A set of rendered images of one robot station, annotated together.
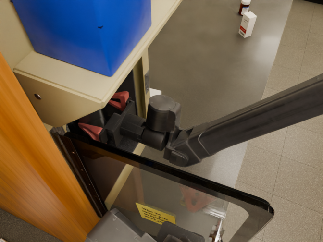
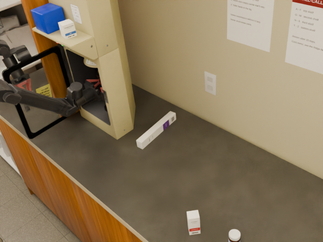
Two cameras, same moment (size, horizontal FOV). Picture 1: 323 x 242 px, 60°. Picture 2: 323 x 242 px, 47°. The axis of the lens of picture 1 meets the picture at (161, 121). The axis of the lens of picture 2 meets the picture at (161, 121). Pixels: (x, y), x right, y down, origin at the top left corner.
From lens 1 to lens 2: 1.85 m
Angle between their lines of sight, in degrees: 73
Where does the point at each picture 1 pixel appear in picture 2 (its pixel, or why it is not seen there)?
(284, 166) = not seen: outside the picture
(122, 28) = (37, 22)
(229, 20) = (224, 225)
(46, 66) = not seen: hidden behind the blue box
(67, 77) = not seen: hidden behind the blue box
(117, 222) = (22, 47)
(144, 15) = (43, 28)
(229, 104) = (114, 184)
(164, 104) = (74, 86)
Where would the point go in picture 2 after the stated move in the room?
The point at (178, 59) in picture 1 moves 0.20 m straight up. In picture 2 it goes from (178, 167) to (175, 134)
